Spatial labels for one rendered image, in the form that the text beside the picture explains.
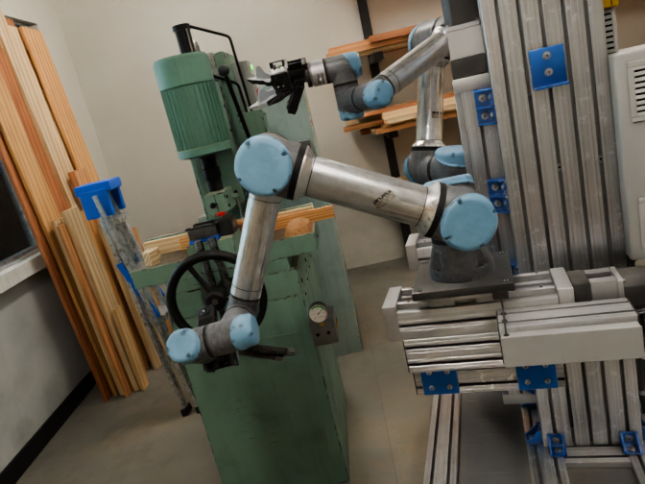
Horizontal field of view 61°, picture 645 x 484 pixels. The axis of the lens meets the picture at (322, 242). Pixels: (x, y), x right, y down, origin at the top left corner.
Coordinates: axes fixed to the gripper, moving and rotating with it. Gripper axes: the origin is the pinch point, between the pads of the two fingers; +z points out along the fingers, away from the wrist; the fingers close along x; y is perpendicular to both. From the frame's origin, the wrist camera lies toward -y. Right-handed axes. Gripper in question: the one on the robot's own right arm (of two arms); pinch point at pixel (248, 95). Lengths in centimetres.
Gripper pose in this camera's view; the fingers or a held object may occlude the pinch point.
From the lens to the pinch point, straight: 173.8
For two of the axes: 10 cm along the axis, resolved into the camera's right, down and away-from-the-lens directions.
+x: 1.2, 7.5, -6.5
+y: -1.9, -6.2, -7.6
